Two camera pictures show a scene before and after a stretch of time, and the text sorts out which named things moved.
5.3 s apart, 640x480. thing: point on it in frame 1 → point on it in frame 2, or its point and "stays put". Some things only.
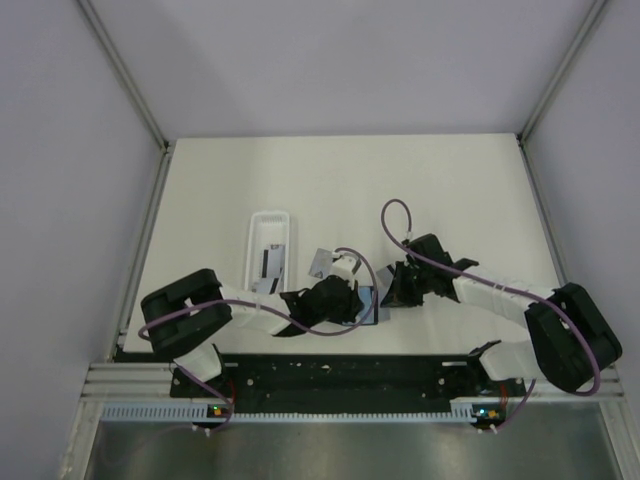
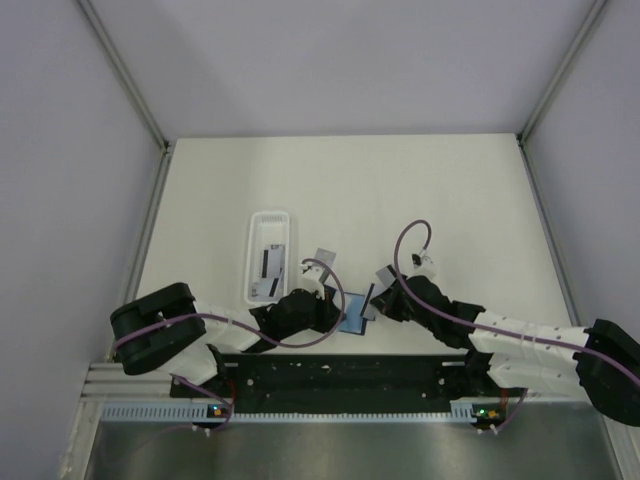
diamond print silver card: (321, 263) stays put
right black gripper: (399, 296) → (388, 302)
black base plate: (348, 378) stays put
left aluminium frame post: (124, 75) stays put
